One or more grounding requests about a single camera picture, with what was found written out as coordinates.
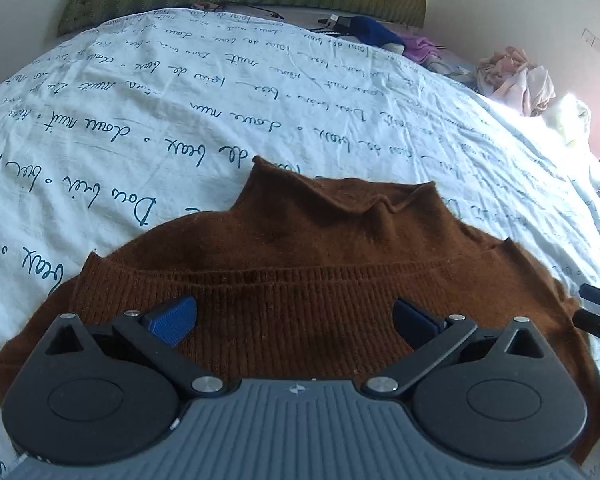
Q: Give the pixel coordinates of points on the charger plug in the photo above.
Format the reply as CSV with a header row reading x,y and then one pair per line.
x,y
336,22

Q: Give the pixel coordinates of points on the small pink cloth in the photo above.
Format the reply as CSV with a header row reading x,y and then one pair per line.
x,y
205,6

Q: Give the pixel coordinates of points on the brown knit sweater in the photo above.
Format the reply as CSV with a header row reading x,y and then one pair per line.
x,y
300,260

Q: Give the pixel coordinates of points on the pale yellow cloth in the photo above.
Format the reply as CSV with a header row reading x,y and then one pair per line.
x,y
570,120

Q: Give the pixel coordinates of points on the white wall switch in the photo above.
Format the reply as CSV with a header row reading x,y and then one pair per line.
x,y
593,41

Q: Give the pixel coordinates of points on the grey blue cloth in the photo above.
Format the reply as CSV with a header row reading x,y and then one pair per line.
x,y
447,67

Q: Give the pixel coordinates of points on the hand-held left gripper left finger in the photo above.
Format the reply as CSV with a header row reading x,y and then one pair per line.
x,y
172,321

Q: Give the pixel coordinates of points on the dark blue cloth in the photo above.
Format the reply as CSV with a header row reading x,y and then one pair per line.
x,y
375,30

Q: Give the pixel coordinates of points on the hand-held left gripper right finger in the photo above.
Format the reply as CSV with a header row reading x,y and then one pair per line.
x,y
412,321

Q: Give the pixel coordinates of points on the pile of pink clothes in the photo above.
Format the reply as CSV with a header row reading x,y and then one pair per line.
x,y
515,80

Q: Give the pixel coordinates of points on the white script-printed bed sheet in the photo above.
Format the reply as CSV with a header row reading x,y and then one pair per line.
x,y
180,85

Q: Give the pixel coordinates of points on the purple cloth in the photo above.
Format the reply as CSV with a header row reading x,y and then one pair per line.
x,y
420,46

